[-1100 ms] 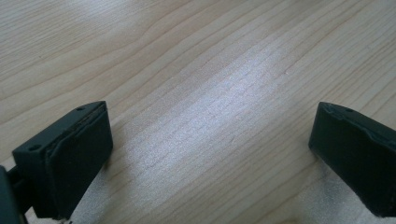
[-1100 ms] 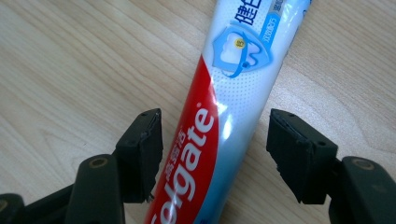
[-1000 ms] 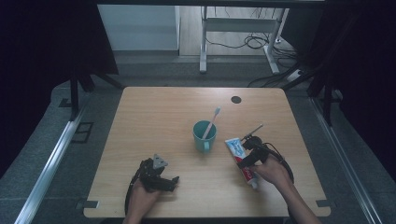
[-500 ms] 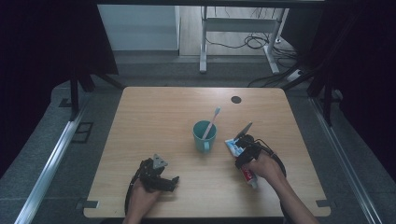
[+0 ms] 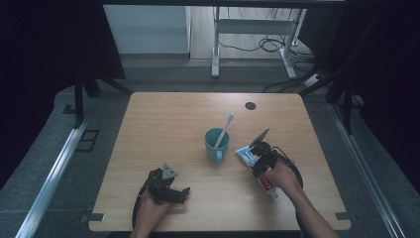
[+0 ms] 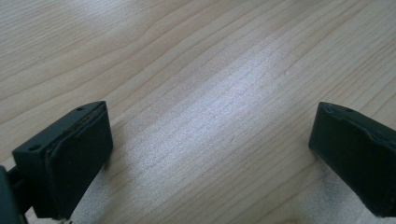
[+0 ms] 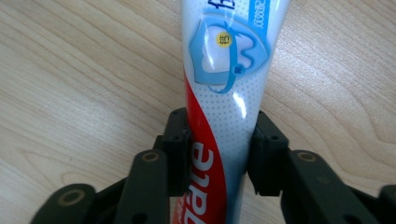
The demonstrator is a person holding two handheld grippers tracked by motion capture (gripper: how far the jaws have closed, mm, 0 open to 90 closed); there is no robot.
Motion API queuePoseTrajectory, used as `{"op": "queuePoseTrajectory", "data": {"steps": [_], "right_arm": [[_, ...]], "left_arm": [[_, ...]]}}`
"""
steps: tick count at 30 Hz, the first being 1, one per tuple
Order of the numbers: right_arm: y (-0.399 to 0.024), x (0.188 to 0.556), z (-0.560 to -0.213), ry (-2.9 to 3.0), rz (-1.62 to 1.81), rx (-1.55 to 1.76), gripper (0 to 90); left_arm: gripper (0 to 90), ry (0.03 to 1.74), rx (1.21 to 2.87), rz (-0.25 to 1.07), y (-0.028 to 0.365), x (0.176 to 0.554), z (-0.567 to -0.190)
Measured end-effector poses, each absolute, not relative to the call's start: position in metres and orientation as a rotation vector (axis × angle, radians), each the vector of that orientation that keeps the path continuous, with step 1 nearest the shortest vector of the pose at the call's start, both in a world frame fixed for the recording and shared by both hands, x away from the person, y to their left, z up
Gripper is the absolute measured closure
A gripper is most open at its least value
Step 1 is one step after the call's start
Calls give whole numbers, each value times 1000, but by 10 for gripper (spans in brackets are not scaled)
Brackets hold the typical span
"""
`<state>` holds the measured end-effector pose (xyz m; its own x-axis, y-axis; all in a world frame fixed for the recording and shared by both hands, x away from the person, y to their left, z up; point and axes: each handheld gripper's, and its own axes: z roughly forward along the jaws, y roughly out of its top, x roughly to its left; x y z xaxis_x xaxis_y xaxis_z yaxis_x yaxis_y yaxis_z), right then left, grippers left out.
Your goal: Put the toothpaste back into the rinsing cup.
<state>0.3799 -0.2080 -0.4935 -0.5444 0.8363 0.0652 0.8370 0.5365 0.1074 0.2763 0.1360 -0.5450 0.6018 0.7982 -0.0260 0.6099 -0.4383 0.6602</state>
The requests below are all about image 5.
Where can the pink toothbrush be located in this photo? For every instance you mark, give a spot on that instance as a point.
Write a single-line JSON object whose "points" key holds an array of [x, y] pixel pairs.
{"points": [[224, 129]]}

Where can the metal floor rail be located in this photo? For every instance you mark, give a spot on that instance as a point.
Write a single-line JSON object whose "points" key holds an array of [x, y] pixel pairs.
{"points": [[366, 172], [49, 185]]}

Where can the black metal stand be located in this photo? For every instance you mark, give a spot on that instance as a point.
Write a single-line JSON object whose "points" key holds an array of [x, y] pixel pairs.
{"points": [[346, 105], [79, 99]]}

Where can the black table grommet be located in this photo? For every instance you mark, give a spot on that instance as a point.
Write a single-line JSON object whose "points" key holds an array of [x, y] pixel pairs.
{"points": [[250, 106]]}

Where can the person's left hand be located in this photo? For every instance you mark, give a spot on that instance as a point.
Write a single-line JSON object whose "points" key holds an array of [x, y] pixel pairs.
{"points": [[150, 211]]}

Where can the white panel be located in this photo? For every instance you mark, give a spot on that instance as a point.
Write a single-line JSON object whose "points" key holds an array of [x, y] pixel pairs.
{"points": [[145, 29]]}

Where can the white power strip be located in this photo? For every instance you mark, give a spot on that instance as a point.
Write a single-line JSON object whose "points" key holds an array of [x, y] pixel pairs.
{"points": [[313, 80]]}

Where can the white and blue toothpaste tube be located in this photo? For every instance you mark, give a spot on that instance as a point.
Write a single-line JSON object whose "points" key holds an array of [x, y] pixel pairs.
{"points": [[247, 157]]}

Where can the black curtain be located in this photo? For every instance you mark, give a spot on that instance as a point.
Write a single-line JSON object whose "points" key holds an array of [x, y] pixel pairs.
{"points": [[379, 66], [49, 66]]}

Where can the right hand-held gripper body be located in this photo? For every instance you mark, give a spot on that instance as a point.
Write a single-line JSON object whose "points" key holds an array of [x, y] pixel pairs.
{"points": [[265, 153]]}

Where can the white desk frame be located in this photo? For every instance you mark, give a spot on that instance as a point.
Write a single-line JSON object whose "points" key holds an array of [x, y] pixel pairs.
{"points": [[254, 26]]}

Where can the person's right hand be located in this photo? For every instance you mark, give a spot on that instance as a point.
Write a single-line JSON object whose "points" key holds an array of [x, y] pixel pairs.
{"points": [[283, 177]]}

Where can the teal cup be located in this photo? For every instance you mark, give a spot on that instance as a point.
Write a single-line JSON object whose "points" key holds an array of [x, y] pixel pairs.
{"points": [[216, 145]]}

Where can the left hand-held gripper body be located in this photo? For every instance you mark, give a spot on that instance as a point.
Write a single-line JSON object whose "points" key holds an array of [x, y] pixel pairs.
{"points": [[160, 185]]}

